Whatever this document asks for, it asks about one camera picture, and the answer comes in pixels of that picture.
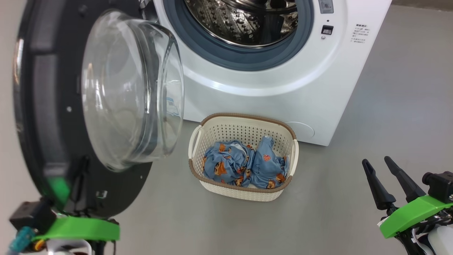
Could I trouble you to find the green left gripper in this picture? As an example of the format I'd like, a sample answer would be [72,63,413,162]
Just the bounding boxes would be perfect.
[34,156,120,255]

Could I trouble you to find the perforated steel washer drum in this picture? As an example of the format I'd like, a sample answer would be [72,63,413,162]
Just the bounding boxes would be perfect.
[184,0,299,48]

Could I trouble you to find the teal left cable plug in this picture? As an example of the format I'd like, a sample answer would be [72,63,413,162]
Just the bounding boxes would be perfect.
[9,227,36,253]

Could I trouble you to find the black round glass washer door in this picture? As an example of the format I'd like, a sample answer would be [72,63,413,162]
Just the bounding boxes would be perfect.
[12,0,184,218]

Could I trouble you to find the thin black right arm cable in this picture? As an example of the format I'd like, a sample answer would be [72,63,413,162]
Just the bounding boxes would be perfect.
[396,234,420,255]

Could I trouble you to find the cream perforated laundry basket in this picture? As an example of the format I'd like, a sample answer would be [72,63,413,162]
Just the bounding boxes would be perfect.
[188,113,299,202]

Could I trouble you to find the blue garment many bear prints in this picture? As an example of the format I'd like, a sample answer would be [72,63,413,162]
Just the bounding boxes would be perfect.
[203,141,255,187]

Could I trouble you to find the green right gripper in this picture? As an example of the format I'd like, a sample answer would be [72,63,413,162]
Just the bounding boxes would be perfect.
[362,156,453,239]

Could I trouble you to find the round white service flap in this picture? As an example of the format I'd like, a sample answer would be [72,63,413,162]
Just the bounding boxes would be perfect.
[285,121,315,140]

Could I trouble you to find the blue garment red patch print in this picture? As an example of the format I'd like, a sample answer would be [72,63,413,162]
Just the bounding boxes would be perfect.
[250,136,290,189]

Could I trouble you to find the white front-load washing machine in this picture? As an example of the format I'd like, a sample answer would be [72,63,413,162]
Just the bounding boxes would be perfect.
[142,0,392,146]

